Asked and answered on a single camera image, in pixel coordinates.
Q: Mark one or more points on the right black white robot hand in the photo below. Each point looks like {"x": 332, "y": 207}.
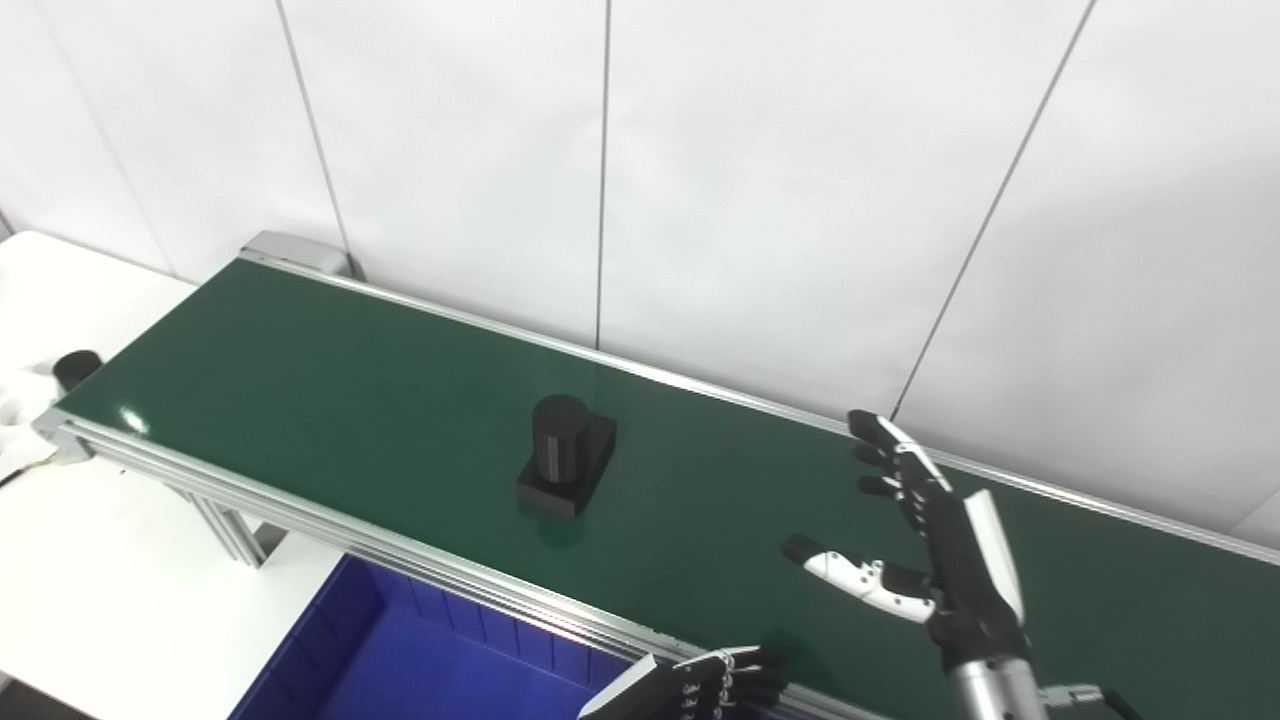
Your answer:
{"x": 960, "y": 570}

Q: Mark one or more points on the aluminium conveyor leg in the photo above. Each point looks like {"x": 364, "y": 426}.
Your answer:
{"x": 235, "y": 525}

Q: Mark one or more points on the blue plastic bin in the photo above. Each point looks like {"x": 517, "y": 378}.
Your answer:
{"x": 400, "y": 660}

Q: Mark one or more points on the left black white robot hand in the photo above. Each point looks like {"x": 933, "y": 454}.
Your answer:
{"x": 690, "y": 690}

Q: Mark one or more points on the small black cylinder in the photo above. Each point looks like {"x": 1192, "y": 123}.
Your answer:
{"x": 76, "y": 368}

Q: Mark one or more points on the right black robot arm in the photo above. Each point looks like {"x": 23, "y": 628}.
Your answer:
{"x": 995, "y": 695}

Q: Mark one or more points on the green conveyor belt aluminium frame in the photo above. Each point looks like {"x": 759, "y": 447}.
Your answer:
{"x": 350, "y": 390}

